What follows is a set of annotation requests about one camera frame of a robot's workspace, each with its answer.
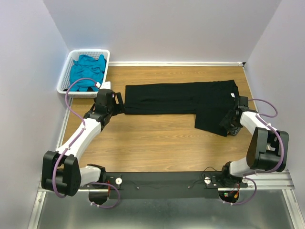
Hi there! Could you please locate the white plastic basket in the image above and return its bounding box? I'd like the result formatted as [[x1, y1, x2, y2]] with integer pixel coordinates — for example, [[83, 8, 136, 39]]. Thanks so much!
[[57, 49, 110, 98]]

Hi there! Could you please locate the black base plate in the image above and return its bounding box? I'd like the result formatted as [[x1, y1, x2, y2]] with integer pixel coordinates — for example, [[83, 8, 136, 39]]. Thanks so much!
[[106, 171, 247, 199]]

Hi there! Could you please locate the black t shirt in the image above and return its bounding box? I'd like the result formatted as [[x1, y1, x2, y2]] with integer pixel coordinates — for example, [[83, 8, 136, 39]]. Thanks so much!
[[124, 80, 239, 136]]

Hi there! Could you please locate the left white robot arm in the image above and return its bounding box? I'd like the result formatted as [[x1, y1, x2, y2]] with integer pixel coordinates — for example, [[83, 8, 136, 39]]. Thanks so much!
[[41, 89, 125, 198]]

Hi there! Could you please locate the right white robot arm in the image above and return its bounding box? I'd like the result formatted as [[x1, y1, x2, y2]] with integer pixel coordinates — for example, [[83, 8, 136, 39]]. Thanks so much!
[[219, 96, 289, 187]]

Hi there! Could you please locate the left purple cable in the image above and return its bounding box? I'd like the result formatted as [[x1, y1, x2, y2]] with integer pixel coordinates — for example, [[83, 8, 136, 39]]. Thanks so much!
[[52, 78, 121, 208]]

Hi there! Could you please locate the blue t shirt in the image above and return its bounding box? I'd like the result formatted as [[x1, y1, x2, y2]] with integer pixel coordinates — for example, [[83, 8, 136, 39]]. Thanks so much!
[[70, 54, 106, 92]]

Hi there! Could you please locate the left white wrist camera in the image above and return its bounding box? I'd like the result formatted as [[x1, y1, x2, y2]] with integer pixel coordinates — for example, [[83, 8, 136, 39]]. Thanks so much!
[[95, 82, 111, 90]]

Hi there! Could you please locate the aluminium rail frame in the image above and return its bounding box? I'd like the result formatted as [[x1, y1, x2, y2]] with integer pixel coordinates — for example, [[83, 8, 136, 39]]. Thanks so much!
[[30, 99, 305, 229]]

